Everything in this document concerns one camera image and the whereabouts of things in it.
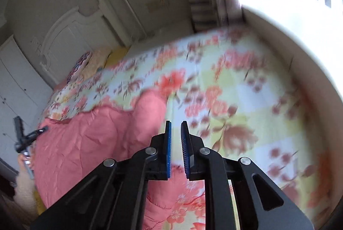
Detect white wardrobe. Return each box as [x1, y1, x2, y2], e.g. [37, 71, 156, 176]
[0, 36, 52, 172]

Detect person's left hand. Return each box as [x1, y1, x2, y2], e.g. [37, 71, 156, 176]
[18, 153, 34, 172]

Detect white wooden headboard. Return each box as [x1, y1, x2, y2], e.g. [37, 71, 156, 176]
[39, 0, 132, 85]

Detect wall power socket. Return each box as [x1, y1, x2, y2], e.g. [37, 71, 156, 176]
[145, 0, 170, 13]

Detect beige fluffy pillow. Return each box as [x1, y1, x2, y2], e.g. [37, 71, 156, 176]
[80, 47, 112, 81]

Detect floral bed sheet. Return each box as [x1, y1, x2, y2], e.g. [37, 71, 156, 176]
[45, 26, 331, 228]

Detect white bedside table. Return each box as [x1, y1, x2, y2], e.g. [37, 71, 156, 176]
[131, 19, 194, 49]

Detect yellow pillow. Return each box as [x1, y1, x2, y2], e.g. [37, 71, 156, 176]
[104, 47, 129, 69]

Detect colourful patterned pillow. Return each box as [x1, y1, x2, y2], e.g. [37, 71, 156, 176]
[67, 51, 92, 83]

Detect pink quilted padded jacket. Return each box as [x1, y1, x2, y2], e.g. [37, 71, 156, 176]
[33, 90, 205, 229]

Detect beige window sill ledge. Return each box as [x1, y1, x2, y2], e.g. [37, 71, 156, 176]
[239, 0, 342, 229]

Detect cream fleece sleeve forearm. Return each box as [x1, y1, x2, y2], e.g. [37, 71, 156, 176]
[14, 170, 38, 220]

